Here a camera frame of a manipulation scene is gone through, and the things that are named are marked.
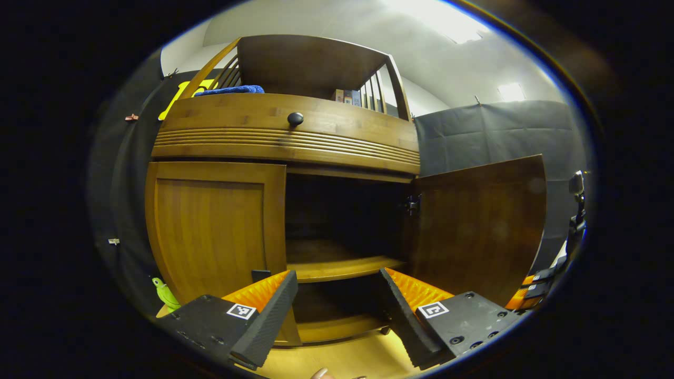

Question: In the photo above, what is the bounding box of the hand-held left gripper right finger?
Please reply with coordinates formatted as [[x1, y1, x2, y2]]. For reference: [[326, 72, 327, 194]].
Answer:
[[378, 267, 524, 371]]

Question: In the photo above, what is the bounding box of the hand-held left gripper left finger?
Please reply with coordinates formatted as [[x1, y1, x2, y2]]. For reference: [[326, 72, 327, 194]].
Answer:
[[158, 270, 299, 372]]

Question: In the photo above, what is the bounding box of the wooden cabinet door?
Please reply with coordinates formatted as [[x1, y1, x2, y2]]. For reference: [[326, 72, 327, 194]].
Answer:
[[408, 154, 548, 308], [145, 161, 303, 347]]

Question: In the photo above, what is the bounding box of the wooden cabinet drawer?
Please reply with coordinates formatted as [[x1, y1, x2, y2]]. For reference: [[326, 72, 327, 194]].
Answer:
[[153, 94, 421, 166]]

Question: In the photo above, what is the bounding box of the wooden inner shelf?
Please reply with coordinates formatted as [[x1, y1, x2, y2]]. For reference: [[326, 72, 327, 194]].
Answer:
[[286, 240, 406, 283]]

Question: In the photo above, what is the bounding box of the black backdrop cloth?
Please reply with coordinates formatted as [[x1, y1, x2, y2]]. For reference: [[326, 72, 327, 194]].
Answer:
[[87, 50, 588, 316]]

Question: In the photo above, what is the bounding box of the green toy frog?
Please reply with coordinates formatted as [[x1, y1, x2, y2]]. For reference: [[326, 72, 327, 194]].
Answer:
[[152, 277, 181, 311]]

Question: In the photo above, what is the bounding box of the small ceiling light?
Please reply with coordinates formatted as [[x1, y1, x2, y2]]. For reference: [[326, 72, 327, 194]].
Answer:
[[498, 83, 527, 102]]

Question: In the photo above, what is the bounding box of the large ceiling light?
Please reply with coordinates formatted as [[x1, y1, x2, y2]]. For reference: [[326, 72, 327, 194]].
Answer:
[[379, 0, 493, 44]]

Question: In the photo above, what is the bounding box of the blue folded towel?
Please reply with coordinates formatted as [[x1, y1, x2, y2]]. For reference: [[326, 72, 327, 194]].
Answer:
[[194, 85, 265, 97]]

